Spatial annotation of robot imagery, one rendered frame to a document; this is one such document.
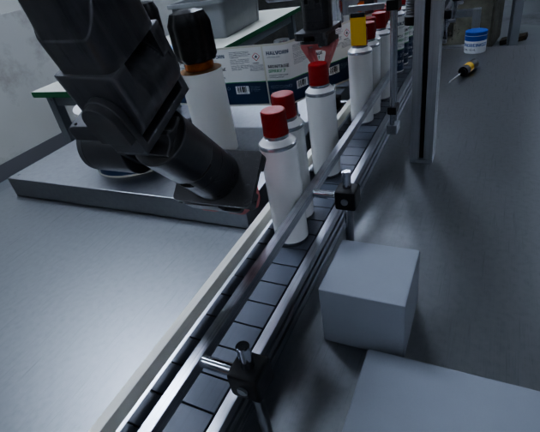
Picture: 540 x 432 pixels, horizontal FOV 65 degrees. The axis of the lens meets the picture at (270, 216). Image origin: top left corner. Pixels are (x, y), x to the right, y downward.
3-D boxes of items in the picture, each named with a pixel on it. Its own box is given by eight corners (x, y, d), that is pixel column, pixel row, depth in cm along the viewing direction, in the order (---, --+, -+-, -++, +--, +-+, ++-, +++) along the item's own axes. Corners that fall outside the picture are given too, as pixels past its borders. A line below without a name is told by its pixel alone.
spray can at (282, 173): (283, 225, 68) (262, 102, 57) (314, 229, 66) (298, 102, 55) (270, 244, 64) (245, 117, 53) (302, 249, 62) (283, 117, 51)
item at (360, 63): (354, 117, 101) (350, 26, 90) (375, 117, 99) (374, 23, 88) (348, 125, 98) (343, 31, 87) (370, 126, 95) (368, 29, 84)
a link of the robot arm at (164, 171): (168, 164, 35) (185, 102, 36) (107, 159, 38) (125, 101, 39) (210, 189, 41) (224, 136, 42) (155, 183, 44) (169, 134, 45)
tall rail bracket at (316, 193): (319, 253, 69) (309, 163, 60) (363, 261, 66) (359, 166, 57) (312, 266, 66) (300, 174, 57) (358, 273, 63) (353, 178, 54)
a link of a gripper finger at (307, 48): (303, 81, 88) (297, 33, 83) (315, 70, 93) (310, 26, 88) (334, 81, 85) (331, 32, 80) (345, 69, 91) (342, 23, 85)
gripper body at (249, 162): (194, 153, 52) (156, 126, 45) (268, 157, 47) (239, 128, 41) (181, 204, 50) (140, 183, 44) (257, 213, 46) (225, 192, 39)
